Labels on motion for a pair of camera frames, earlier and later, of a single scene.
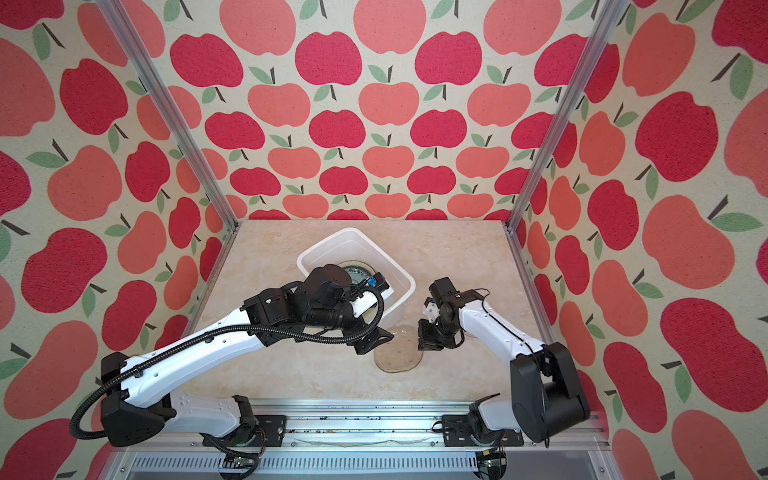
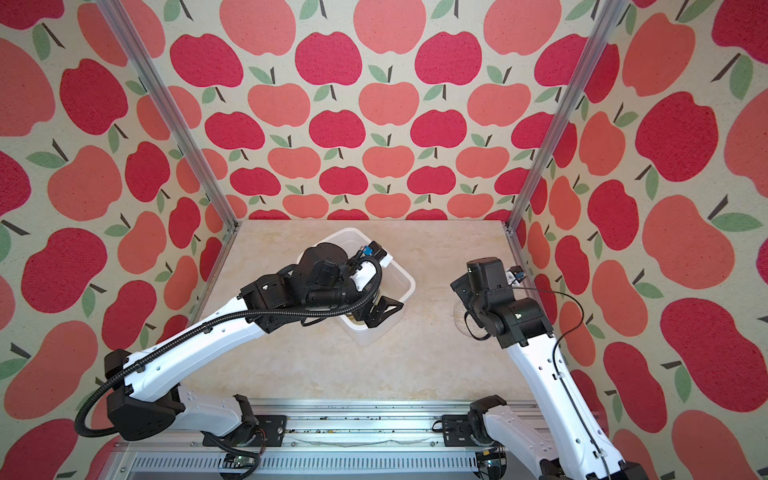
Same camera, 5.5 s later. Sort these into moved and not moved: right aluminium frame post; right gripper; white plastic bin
Moved: right gripper
Not moved: right aluminium frame post; white plastic bin
